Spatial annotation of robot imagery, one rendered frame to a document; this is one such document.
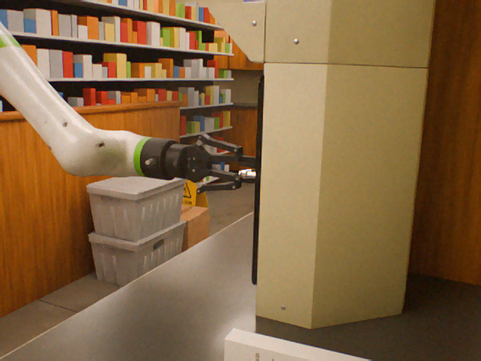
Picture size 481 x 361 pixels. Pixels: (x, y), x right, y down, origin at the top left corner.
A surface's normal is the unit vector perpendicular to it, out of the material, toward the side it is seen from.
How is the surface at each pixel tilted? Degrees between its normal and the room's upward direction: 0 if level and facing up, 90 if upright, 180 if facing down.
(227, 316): 0
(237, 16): 90
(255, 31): 90
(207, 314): 0
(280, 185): 90
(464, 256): 90
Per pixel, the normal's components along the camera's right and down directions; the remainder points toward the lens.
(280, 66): -0.44, 0.18
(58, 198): 0.90, 0.11
